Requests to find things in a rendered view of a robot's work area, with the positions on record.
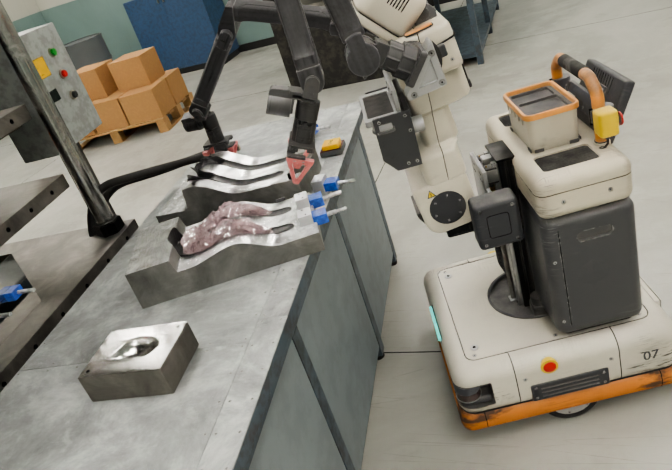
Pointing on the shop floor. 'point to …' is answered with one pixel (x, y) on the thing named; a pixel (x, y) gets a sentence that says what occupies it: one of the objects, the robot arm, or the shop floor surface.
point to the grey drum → (88, 50)
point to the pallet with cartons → (134, 94)
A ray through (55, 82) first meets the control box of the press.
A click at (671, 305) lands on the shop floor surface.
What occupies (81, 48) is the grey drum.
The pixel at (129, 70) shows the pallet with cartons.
